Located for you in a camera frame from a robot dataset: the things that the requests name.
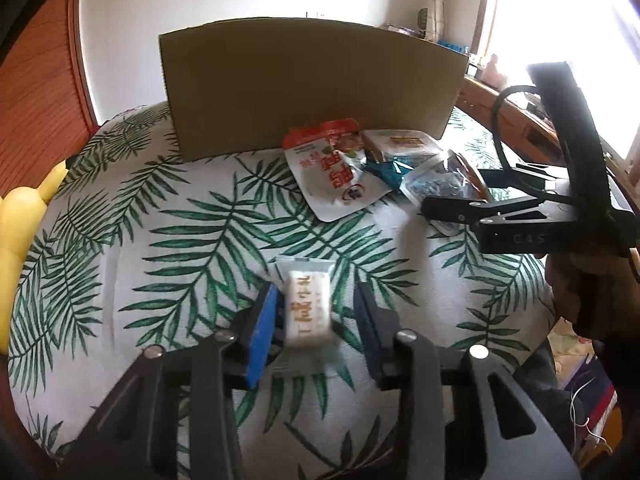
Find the floral bed quilt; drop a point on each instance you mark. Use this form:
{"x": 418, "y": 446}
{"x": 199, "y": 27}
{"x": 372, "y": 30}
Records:
{"x": 595, "y": 400}

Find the patterned white curtain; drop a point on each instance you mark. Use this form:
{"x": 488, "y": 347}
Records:
{"x": 440, "y": 0}

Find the person's right hand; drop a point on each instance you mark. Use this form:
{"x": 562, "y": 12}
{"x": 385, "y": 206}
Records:
{"x": 585, "y": 290}

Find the yellow plush toy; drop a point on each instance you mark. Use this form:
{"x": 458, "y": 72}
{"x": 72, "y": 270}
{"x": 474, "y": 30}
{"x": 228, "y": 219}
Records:
{"x": 20, "y": 240}

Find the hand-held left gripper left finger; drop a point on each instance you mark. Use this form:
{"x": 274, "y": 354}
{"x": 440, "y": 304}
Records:
{"x": 260, "y": 345}

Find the wood-framed window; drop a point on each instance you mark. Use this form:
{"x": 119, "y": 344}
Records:
{"x": 550, "y": 20}

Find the brown wooden wardrobe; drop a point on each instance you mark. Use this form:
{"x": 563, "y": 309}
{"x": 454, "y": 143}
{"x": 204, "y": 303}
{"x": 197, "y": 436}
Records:
{"x": 45, "y": 85}

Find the green round fan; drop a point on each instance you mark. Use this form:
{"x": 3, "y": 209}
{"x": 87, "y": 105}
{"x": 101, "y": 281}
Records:
{"x": 423, "y": 21}

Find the brown wooden cabinet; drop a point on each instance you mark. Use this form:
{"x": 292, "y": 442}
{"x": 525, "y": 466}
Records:
{"x": 520, "y": 120}

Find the red-topped white pouch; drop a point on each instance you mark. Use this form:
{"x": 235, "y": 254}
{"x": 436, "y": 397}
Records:
{"x": 335, "y": 180}

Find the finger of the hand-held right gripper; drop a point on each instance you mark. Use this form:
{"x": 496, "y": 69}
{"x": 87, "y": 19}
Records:
{"x": 525, "y": 176}
{"x": 460, "y": 209}

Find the pink bottle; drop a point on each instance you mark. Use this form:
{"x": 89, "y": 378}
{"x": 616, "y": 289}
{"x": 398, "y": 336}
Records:
{"x": 494, "y": 71}

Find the brown cardboard box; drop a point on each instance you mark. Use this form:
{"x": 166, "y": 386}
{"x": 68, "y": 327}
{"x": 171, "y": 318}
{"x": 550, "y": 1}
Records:
{"x": 300, "y": 85}

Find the small white snack packet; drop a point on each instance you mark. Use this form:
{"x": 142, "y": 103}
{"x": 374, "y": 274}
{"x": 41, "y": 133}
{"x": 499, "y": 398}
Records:
{"x": 306, "y": 310}

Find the clear tray snack pack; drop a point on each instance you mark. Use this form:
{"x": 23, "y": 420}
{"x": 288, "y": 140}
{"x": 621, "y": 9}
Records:
{"x": 400, "y": 142}

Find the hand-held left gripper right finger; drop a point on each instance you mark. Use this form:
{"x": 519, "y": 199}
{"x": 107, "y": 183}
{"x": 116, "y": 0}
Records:
{"x": 380, "y": 345}

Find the clear packet with dark snack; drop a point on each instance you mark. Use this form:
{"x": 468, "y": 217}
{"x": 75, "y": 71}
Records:
{"x": 440, "y": 180}

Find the teal snack packet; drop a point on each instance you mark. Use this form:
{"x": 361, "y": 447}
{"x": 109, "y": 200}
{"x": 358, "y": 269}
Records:
{"x": 390, "y": 171}

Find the leaf-print white cloth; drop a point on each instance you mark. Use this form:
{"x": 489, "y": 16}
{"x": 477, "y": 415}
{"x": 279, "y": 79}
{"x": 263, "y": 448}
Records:
{"x": 200, "y": 240}

